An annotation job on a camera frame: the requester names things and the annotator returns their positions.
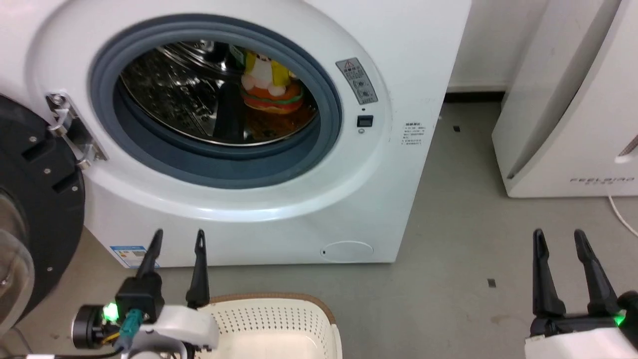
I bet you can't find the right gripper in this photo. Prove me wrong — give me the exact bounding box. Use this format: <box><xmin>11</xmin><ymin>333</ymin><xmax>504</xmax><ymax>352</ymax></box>
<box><xmin>524</xmin><ymin>228</ymin><xmax>638</xmax><ymax>359</ymax></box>

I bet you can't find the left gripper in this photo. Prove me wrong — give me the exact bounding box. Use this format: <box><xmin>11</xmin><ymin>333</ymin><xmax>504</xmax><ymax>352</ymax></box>
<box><xmin>115</xmin><ymin>228</ymin><xmax>220</xmax><ymax>359</ymax></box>

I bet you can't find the white front-load washing machine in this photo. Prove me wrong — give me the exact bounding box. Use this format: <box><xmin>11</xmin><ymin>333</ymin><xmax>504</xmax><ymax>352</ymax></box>
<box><xmin>0</xmin><ymin>0</ymin><xmax>472</xmax><ymax>270</ymax></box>

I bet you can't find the cream perforated laundry basket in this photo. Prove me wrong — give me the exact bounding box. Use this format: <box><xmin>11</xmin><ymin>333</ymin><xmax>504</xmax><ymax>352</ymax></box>
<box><xmin>192</xmin><ymin>293</ymin><xmax>343</xmax><ymax>359</ymax></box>

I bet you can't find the round white filter cover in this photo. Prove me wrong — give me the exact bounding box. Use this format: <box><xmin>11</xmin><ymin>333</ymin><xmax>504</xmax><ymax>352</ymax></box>
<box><xmin>320</xmin><ymin>241</ymin><xmax>374</xmax><ymax>264</ymax></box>

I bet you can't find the white air purifier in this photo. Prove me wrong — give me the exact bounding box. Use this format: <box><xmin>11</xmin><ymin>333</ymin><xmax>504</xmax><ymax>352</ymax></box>
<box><xmin>492</xmin><ymin>0</ymin><xmax>638</xmax><ymax>199</ymax></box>

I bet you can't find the white power cable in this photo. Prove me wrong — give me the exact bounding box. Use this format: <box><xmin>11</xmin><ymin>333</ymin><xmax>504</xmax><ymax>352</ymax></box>
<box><xmin>607</xmin><ymin>194</ymin><xmax>638</xmax><ymax>238</ymax></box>

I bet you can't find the burger plush toy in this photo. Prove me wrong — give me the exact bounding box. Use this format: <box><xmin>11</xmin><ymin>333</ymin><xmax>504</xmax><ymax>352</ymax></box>
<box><xmin>241</xmin><ymin>50</ymin><xmax>305</xmax><ymax>116</ymax></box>

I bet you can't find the dark drum paddle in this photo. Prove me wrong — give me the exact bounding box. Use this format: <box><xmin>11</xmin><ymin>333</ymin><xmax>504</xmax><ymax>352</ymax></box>
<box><xmin>213</xmin><ymin>80</ymin><xmax>246</xmax><ymax>144</ymax></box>

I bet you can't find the steel washer drum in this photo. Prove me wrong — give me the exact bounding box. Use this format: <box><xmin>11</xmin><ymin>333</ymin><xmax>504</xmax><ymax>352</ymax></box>
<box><xmin>120</xmin><ymin>42</ymin><xmax>319</xmax><ymax>147</ymax></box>

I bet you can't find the blue energy label sticker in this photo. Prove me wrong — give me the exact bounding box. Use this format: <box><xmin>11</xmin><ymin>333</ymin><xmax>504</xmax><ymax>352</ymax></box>
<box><xmin>110</xmin><ymin>245</ymin><xmax>160</xmax><ymax>270</ymax></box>

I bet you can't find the black round washer door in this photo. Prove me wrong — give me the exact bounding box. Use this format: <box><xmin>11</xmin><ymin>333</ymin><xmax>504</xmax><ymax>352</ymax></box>
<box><xmin>0</xmin><ymin>95</ymin><xmax>86</xmax><ymax>341</ymax></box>

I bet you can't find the small text sticker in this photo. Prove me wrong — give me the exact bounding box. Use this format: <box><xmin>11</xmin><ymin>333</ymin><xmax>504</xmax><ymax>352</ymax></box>
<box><xmin>403</xmin><ymin>121</ymin><xmax>425</xmax><ymax>147</ymax></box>

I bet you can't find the grey rubber door gasket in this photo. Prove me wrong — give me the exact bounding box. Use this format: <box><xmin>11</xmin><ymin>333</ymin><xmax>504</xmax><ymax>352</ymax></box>
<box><xmin>89</xmin><ymin>14</ymin><xmax>343</xmax><ymax>189</ymax></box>

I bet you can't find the metal door hinge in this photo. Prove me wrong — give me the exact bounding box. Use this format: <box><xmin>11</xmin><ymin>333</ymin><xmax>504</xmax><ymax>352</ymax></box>
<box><xmin>46</xmin><ymin>91</ymin><xmax>108</xmax><ymax>171</ymax></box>

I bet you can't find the grey warning sticker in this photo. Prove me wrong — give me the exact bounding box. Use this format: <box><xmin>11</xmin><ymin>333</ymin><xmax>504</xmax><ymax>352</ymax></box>
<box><xmin>335</xmin><ymin>57</ymin><xmax>378</xmax><ymax>105</ymax></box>

